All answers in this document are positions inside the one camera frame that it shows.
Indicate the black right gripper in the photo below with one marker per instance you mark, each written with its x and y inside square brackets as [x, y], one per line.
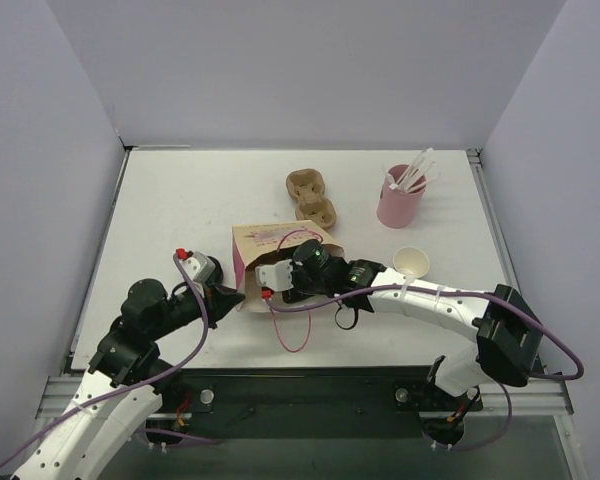
[290, 293]

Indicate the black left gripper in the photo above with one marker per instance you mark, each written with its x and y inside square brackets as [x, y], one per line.
[211, 305]

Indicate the pink paper gift bag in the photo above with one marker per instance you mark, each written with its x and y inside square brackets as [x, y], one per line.
[257, 244]

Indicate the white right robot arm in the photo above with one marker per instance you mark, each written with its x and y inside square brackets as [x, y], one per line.
[503, 333]

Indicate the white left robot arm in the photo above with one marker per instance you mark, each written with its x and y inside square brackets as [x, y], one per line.
[125, 380]

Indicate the brown pulp cup carrier stack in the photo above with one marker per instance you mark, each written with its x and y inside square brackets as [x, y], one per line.
[307, 188]

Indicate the stack of brown paper cups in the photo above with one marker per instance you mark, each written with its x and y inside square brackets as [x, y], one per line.
[412, 261]

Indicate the pink straw holder cup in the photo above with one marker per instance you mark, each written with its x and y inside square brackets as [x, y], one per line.
[397, 209]

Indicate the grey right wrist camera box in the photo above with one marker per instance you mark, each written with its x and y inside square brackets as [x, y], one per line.
[276, 277]

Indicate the aluminium frame rail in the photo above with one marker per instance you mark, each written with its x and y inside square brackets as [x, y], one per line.
[539, 397]

